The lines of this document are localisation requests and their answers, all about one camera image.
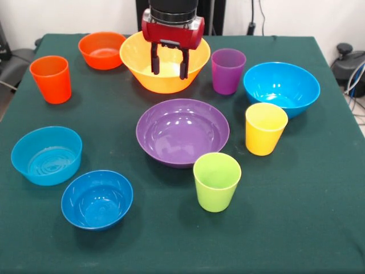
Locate large light blue bowl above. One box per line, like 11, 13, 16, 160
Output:
242, 62, 321, 119

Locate purple bowl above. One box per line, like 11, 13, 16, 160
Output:
135, 98, 230, 169

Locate yellow cup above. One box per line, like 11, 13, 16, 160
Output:
245, 102, 289, 156

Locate thin black cable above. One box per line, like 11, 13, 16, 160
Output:
255, 0, 267, 37

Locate dark blue bowl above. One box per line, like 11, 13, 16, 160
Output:
60, 170, 134, 232

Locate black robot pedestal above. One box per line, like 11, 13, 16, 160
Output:
136, 0, 226, 37

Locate orange cup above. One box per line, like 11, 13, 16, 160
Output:
29, 55, 72, 105

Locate purple cup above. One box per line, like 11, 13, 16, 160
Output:
210, 48, 247, 96

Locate small orange bowl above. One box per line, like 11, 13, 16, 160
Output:
78, 31, 127, 71

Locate black cable with plug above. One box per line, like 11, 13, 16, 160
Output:
246, 0, 257, 37

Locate large yellow-orange bowl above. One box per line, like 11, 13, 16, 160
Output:
119, 30, 212, 94

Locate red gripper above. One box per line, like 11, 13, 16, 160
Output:
141, 15, 205, 80

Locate green cup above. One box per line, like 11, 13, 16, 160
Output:
193, 152, 242, 213

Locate flat-bottomed light blue bowl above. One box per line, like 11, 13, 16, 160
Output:
10, 126, 83, 187

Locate dark green tablecloth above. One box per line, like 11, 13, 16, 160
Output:
0, 33, 365, 274

